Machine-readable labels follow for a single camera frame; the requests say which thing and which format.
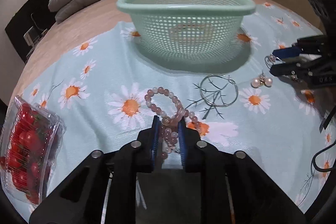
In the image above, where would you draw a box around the pink bead bracelet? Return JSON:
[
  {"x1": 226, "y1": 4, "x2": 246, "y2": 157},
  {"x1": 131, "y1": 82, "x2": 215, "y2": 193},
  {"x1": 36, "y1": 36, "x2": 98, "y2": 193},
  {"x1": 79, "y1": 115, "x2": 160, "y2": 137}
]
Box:
[{"x1": 144, "y1": 86, "x2": 206, "y2": 160}]

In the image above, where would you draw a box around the silver hoop earring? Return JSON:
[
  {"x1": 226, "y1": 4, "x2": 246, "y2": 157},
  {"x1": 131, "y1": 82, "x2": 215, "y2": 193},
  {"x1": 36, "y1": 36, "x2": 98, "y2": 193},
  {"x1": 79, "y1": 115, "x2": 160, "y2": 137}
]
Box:
[{"x1": 264, "y1": 54, "x2": 284, "y2": 70}]

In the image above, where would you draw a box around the pearl earring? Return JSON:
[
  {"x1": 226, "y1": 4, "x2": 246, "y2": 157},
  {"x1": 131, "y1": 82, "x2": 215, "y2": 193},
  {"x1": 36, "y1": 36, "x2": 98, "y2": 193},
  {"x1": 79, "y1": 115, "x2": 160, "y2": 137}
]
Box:
[
  {"x1": 251, "y1": 78, "x2": 262, "y2": 88},
  {"x1": 259, "y1": 72, "x2": 273, "y2": 88}
]

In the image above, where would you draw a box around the silver hoop bangle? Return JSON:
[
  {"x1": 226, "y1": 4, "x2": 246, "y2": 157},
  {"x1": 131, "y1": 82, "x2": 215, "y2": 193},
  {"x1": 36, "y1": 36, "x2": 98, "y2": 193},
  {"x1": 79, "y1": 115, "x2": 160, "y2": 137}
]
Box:
[{"x1": 198, "y1": 74, "x2": 239, "y2": 107}]

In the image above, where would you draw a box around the daisy print light-blue cloth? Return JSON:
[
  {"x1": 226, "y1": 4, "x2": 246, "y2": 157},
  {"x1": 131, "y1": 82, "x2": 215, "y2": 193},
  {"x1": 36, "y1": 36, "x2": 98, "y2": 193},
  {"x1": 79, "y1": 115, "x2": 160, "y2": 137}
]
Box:
[{"x1": 20, "y1": 4, "x2": 335, "y2": 211}]

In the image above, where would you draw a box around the green plastic colander basket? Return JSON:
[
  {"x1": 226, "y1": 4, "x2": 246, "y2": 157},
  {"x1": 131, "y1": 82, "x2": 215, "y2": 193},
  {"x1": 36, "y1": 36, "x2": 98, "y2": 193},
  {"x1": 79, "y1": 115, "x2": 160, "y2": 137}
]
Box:
[{"x1": 116, "y1": 0, "x2": 256, "y2": 61}]

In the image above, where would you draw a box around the tan bed cover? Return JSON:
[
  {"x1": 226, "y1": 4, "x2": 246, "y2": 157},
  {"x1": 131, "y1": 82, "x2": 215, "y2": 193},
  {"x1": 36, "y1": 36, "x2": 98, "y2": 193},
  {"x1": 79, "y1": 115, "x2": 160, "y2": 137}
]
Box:
[{"x1": 11, "y1": 0, "x2": 320, "y2": 98}]

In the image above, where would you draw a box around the clear box of cherry tomatoes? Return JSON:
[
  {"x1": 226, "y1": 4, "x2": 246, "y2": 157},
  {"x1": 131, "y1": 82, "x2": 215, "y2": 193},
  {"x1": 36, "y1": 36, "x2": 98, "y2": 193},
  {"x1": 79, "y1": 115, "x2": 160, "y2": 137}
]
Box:
[{"x1": 1, "y1": 96, "x2": 66, "y2": 205}]

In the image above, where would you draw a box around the lower grey folded blanket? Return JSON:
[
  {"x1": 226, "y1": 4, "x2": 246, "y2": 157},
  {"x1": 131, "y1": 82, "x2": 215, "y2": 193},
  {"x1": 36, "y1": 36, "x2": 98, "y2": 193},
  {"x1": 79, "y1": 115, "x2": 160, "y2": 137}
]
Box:
[{"x1": 55, "y1": 0, "x2": 101, "y2": 24}]

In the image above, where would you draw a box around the white device on nightstand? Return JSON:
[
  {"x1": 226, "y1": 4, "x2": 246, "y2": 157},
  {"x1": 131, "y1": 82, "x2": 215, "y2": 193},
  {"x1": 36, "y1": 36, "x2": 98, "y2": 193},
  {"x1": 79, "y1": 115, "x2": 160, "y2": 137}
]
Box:
[{"x1": 23, "y1": 27, "x2": 48, "y2": 47}]

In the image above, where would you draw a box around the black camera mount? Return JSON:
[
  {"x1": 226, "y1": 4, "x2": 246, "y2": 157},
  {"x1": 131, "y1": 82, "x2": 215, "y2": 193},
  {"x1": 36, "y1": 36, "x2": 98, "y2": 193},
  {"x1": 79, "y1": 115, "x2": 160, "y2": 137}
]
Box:
[{"x1": 308, "y1": 0, "x2": 335, "y2": 37}]

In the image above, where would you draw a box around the black cable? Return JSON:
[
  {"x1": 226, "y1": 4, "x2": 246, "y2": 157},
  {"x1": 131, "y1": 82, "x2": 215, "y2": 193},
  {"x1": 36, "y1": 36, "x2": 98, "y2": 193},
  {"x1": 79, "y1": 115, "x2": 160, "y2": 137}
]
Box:
[{"x1": 311, "y1": 139, "x2": 336, "y2": 173}]

